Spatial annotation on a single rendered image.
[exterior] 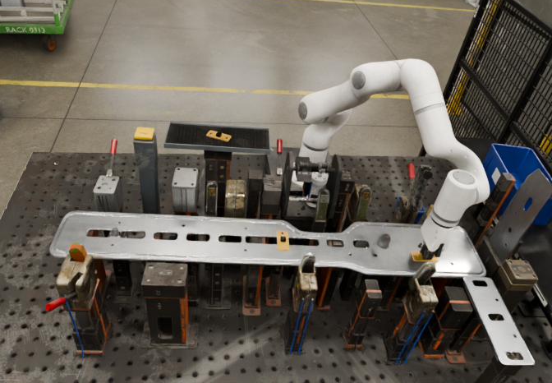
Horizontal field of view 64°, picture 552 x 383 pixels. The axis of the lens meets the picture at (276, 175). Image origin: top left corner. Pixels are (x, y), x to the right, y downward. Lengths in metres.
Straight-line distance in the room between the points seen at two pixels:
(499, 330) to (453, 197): 0.41
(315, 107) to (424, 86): 0.52
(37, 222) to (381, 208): 1.48
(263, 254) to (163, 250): 0.31
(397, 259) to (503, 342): 0.37
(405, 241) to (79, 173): 1.46
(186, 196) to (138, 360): 0.54
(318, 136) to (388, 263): 0.64
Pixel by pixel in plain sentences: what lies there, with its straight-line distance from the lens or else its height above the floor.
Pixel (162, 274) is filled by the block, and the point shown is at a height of 1.03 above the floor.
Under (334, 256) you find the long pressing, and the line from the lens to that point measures 1.45.
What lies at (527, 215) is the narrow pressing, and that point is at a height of 1.20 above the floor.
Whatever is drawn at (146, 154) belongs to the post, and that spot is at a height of 1.09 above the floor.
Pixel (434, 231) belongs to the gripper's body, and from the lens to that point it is 1.42.
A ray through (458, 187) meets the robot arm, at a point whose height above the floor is 1.34.
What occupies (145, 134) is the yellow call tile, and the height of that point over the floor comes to 1.16.
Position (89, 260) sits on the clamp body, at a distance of 1.35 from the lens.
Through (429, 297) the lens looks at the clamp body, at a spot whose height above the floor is 1.04.
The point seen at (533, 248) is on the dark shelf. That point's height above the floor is 1.03.
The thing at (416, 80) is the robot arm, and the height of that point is 1.52.
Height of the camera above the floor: 2.07
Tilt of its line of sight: 39 degrees down
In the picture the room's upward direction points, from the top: 8 degrees clockwise
